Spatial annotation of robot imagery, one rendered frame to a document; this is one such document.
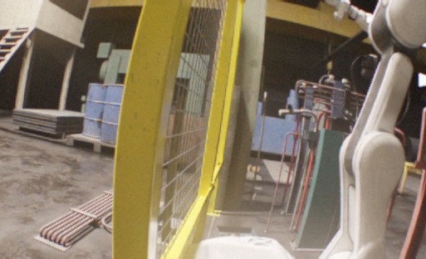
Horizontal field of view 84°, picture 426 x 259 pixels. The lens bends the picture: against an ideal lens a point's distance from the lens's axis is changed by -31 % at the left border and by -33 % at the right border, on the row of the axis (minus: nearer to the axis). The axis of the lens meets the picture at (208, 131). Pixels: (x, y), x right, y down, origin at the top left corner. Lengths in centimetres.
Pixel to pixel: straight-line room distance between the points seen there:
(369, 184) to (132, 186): 57
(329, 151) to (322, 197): 28
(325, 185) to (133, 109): 169
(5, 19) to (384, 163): 985
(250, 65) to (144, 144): 250
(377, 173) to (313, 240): 133
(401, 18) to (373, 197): 49
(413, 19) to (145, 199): 80
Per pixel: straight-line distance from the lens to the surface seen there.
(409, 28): 89
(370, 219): 81
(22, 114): 608
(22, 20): 931
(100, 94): 524
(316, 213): 199
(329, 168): 194
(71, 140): 508
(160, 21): 37
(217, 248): 103
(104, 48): 1234
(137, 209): 37
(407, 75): 89
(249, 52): 284
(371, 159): 77
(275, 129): 721
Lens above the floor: 75
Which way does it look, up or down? 3 degrees down
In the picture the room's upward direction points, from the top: 8 degrees clockwise
